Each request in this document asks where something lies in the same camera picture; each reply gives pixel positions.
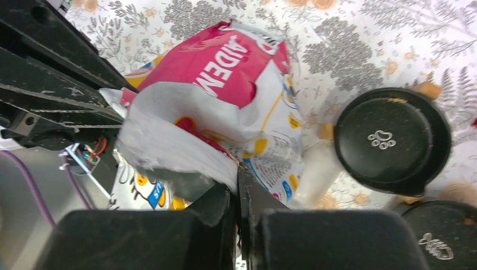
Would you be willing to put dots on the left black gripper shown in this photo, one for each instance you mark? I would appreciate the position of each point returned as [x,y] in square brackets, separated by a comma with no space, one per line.
[51,78]

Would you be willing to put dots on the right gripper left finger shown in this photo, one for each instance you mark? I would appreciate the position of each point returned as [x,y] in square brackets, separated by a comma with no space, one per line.
[201,236]

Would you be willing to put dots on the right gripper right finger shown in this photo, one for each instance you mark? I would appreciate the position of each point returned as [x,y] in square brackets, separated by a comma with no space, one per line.
[276,237]

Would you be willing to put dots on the cat food bag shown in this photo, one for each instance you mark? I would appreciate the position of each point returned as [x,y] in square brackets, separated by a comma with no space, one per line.
[221,99]

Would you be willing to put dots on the black bowl paw print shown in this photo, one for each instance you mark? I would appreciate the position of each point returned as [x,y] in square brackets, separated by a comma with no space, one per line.
[393,140]

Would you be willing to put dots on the black bowl fish print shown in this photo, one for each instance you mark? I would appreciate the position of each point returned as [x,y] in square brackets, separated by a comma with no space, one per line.
[445,232]

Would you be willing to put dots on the floral patterned table mat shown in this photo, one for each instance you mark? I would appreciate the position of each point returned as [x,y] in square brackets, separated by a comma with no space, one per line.
[337,49]

